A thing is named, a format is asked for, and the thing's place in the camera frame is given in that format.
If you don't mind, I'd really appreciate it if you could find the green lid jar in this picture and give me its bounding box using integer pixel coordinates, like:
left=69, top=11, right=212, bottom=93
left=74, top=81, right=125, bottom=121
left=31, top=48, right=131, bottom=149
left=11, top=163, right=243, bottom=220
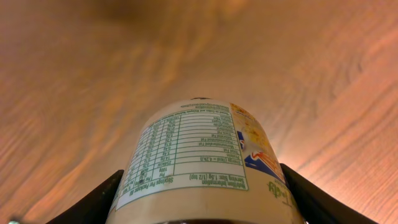
left=107, top=99, right=304, bottom=223

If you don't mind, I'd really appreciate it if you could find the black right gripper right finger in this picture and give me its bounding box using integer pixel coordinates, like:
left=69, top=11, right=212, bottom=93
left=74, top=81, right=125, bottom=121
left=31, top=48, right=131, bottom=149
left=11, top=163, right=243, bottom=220
left=280, top=164, right=377, bottom=224

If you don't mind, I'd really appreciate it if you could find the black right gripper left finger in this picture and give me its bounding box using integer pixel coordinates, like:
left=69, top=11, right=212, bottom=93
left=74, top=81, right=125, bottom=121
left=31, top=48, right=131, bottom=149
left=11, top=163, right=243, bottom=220
left=47, top=169, right=124, bottom=224

